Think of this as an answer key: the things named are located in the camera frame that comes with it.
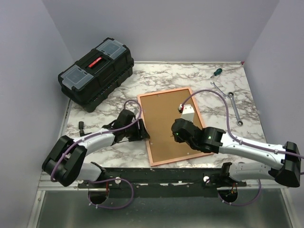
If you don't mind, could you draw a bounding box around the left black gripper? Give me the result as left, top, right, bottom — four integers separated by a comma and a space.
123, 119, 150, 142

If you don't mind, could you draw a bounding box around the red wooden picture frame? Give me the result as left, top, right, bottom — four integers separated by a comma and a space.
138, 87, 212, 167

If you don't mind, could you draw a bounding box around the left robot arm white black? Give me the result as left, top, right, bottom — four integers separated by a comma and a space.
42, 109, 150, 188

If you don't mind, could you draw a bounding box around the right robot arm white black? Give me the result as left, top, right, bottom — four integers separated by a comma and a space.
171, 118, 303, 188

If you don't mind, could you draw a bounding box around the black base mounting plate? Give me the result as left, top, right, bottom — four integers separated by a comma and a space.
78, 168, 246, 199

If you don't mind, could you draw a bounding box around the small silver open wrench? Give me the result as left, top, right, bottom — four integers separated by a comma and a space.
210, 82, 227, 98

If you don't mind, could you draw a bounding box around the silver ratchet wrench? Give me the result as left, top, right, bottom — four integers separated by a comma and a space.
228, 92, 243, 126

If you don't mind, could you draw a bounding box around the small black cylinder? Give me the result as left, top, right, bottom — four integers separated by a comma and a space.
78, 121, 85, 137

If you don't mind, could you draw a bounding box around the black plastic toolbox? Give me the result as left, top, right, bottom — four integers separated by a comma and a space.
58, 38, 134, 113

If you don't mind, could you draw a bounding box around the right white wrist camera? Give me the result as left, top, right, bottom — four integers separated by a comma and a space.
178, 104, 195, 122

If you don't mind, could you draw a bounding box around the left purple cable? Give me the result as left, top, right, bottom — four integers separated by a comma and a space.
50, 99, 143, 182

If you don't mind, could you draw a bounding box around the green handled screwdriver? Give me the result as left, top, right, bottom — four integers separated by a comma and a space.
210, 68, 223, 78

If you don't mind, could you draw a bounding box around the aluminium rail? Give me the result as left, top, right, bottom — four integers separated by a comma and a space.
38, 170, 289, 190

